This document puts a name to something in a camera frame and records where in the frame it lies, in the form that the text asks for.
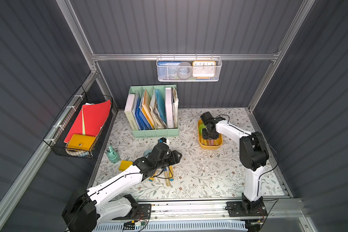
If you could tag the yellow plastic storage box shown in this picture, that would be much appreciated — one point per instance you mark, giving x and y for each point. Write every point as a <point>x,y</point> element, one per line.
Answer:
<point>210,144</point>

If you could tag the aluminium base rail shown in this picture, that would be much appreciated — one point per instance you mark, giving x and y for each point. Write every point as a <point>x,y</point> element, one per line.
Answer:
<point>201,210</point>

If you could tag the red paper folder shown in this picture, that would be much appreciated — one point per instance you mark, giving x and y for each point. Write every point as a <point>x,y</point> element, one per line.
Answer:
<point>90,120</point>

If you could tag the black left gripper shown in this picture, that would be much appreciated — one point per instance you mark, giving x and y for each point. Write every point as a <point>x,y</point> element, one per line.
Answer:
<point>173,158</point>

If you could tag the blue box in basket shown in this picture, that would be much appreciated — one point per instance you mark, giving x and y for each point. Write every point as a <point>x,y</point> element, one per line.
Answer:
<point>167,70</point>

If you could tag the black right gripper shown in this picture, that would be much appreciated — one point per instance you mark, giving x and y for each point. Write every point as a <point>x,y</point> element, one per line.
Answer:
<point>210,135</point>

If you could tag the yellow toy piece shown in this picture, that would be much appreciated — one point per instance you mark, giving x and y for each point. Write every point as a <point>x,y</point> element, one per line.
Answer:
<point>125,164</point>

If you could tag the yellow white alarm clock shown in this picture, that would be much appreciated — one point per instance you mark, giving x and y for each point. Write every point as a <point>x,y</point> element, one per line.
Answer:
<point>204,69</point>

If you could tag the green desktop file organizer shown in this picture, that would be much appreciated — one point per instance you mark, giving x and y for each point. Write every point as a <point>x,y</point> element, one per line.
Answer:
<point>152,111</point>

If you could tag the black wire side basket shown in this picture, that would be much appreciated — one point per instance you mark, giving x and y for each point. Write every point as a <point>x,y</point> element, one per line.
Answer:
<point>59,131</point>

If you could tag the wooden handle toy tool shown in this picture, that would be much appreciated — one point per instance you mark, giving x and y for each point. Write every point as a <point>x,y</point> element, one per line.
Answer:
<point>167,178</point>

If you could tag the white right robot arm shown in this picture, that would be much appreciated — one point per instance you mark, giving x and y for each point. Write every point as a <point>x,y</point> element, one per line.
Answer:
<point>253,152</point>

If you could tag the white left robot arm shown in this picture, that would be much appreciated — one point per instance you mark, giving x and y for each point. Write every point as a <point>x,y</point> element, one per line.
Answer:
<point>90,207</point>

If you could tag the white wire wall basket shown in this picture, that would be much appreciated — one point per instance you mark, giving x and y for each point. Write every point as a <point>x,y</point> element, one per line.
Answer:
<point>191,59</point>

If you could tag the teal toy scoop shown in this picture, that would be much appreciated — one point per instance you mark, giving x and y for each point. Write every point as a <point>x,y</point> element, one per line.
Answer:
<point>147,152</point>

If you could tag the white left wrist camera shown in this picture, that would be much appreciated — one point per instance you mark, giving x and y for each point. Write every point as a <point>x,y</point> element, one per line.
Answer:
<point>164,140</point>

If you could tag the yellow wallet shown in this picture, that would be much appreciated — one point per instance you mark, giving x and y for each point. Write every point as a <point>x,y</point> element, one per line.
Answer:
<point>81,142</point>

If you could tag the grey tape roll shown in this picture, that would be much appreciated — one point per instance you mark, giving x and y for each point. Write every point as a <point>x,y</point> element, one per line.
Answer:
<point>184,70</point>

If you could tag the green spray bottle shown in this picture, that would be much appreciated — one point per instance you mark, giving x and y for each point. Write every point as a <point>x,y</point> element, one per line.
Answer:
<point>112,155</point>

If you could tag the green shovel yellow handle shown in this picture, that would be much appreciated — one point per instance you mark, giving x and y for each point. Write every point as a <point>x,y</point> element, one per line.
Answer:
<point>200,128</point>

